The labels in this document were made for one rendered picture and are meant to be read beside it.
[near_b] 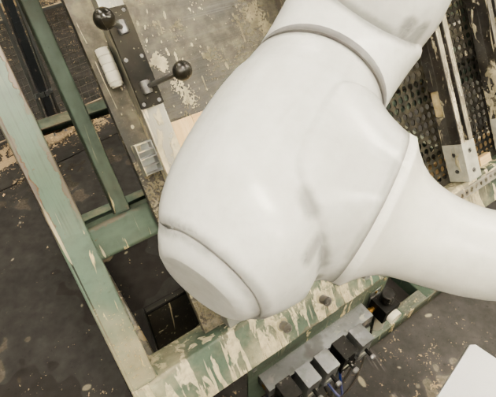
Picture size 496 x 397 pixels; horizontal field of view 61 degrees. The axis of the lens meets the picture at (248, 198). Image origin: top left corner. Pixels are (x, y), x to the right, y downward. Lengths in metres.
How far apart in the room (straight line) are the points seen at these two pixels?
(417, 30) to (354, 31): 0.05
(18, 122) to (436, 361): 1.86
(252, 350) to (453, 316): 1.41
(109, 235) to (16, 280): 1.55
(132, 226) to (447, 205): 0.80
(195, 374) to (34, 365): 1.26
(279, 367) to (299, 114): 0.99
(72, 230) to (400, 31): 0.71
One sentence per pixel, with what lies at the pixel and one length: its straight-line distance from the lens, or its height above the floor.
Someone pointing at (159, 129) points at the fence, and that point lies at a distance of 0.91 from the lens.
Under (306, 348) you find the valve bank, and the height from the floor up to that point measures 0.74.
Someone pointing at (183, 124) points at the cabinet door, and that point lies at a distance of 0.95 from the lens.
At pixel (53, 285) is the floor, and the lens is 2.39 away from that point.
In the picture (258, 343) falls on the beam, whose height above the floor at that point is 0.85.
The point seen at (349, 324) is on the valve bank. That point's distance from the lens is 1.26.
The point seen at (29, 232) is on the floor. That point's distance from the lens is 2.68.
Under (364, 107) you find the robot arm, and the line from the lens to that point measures 0.24.
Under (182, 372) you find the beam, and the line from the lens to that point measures 1.01.
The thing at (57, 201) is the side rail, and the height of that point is 1.25.
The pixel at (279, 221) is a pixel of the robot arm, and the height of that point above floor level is 1.67.
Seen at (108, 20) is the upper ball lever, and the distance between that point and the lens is 0.81.
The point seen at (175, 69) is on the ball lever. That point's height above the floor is 1.43.
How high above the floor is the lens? 1.81
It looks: 45 degrees down
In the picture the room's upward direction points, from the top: straight up
